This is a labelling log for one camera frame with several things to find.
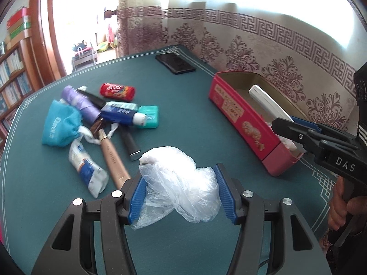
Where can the rose gold tube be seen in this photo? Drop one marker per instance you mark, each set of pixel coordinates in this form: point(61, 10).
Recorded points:
point(113, 163)

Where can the wooden door frame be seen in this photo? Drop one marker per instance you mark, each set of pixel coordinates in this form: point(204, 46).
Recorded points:
point(40, 34)

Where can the dark brown small bottle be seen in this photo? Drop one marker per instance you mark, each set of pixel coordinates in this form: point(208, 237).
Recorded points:
point(97, 125)

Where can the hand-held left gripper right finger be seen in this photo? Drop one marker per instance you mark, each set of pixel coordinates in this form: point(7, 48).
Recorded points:
point(226, 194)

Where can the black smartphone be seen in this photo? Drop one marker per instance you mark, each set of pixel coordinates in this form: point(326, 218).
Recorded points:
point(175, 63)

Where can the blue tube with white cap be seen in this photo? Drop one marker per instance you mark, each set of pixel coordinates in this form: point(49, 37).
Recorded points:
point(117, 116)

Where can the black comb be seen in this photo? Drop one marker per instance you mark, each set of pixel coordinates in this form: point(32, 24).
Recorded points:
point(91, 97)

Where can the green cardboard box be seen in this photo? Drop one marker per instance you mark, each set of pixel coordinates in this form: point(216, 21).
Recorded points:
point(20, 30)

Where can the clear plastic bag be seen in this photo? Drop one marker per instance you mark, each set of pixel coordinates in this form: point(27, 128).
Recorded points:
point(177, 177)

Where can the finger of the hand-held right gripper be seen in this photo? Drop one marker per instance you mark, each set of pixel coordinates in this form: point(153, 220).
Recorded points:
point(304, 123)
point(289, 130)

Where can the green desktop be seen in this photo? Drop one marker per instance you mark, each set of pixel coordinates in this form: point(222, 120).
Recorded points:
point(186, 106)

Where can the red candy tube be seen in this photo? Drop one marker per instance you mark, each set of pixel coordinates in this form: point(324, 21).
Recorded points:
point(117, 91)

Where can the beige cardboard box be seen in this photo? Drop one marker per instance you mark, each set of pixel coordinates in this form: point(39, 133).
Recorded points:
point(17, 41)

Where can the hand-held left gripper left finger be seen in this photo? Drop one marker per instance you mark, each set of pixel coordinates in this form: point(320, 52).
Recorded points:
point(138, 200)

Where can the white tube with blue print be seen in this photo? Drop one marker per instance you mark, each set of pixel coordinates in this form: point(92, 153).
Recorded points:
point(87, 172)

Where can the white remote control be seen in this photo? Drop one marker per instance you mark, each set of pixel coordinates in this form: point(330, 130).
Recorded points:
point(268, 101)

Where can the red rectangular box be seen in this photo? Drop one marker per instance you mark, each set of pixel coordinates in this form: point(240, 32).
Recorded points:
point(243, 120)

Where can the teal dental floss case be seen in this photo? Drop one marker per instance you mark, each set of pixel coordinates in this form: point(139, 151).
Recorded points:
point(149, 117)

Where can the red cardboard box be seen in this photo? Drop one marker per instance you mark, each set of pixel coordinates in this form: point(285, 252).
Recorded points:
point(18, 17)

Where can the white crumpled plastic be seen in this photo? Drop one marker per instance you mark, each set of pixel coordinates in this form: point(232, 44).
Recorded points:
point(288, 144)

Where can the pale green small box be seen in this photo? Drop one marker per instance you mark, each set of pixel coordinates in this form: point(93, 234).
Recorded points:
point(122, 106)

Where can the metal shoe rack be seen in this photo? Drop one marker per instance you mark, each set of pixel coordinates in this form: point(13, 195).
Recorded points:
point(84, 58)

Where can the purple garbage bag roll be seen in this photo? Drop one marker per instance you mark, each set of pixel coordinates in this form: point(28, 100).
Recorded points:
point(81, 104)

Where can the wooden bookshelf with books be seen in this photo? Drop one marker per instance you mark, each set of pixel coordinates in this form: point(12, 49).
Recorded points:
point(14, 80)

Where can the person's right hand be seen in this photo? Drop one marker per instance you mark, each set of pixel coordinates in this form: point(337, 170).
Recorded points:
point(337, 203)

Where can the black lipstick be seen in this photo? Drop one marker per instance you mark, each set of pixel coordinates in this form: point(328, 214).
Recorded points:
point(130, 146)

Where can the green plastic basin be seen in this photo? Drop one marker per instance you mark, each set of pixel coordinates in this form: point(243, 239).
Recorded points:
point(103, 46)

